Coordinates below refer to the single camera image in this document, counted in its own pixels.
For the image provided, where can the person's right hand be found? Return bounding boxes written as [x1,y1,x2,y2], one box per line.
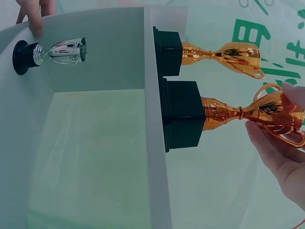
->
[244,83,305,210]

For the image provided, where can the person's left hand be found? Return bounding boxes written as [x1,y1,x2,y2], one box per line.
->
[15,0,57,38]

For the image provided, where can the copper trophy black square base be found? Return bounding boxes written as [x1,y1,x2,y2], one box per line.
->
[161,74,305,154]

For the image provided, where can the gold trophy black square base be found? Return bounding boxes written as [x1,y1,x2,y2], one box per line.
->
[152,25,266,80]

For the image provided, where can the silver trophy round black base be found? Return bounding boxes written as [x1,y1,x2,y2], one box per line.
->
[13,37,88,76]

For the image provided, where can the white shelf unit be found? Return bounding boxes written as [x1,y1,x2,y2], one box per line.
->
[0,6,189,229]

